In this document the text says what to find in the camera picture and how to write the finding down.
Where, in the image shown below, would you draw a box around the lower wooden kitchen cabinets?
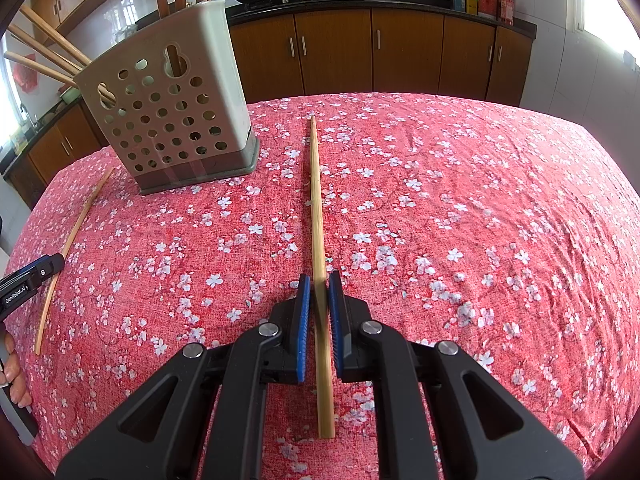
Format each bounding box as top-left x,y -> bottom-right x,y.
25,0 -> 536,182

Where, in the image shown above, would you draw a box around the person's left hand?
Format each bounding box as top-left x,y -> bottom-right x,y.
1,332 -> 32,408

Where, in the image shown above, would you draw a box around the green bowl on counter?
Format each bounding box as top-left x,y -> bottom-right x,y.
60,87 -> 81,105

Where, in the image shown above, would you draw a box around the red floral tablecloth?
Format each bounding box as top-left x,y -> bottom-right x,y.
6,93 -> 639,471

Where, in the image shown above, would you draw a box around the red plastic bag hanging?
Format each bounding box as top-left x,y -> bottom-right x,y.
12,64 -> 38,93

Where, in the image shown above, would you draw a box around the beige perforated utensil holder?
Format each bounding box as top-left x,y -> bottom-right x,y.
74,0 -> 259,194

